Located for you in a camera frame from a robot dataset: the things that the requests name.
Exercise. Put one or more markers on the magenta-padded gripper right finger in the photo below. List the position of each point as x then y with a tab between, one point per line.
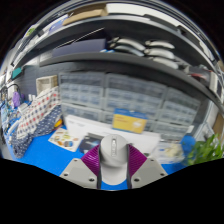
150	170

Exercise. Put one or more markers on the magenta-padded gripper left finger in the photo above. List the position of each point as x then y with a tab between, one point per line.
77	171

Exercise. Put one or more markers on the white computer mouse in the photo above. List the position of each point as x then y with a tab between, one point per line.
113	160

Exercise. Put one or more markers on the white blue glove box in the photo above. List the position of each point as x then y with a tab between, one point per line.
163	156

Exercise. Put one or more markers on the cream disposable glove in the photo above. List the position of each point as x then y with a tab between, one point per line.
173	150

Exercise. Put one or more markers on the small colourful sticker sheet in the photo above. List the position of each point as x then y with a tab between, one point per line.
63	140

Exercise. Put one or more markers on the white keyboard box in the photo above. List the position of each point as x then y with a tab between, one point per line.
83	126

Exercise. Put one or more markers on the yellow and blue box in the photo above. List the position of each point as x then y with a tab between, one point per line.
130	121

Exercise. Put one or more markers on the green plant in white pot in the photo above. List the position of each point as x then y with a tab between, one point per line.
206	151

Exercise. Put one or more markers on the navy patterned cloth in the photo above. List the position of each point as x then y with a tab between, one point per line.
21	145

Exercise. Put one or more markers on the white red dotted cloth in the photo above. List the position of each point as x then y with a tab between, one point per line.
36	111

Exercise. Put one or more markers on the beige open wooden box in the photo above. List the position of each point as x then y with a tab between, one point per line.
46	85

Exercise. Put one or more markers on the small purple container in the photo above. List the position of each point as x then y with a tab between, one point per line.
16	99

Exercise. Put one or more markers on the grey shelf unit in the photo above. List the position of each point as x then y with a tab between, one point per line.
133	61

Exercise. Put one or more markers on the white wall socket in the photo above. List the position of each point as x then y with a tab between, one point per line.
190	129

